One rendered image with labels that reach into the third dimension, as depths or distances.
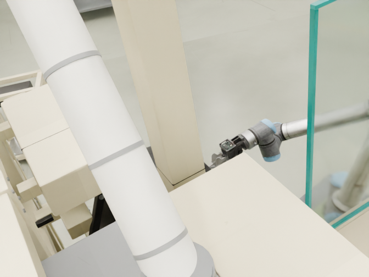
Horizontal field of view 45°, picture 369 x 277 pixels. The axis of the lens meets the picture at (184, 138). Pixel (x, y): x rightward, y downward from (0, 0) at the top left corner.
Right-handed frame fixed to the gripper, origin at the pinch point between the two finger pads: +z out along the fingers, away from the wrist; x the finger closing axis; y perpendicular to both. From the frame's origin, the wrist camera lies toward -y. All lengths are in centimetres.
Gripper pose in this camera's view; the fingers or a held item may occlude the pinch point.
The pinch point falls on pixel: (211, 167)
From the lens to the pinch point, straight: 212.6
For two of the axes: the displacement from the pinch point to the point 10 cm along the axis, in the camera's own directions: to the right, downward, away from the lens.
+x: 5.0, 4.9, -7.1
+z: -8.3, 5.2, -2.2
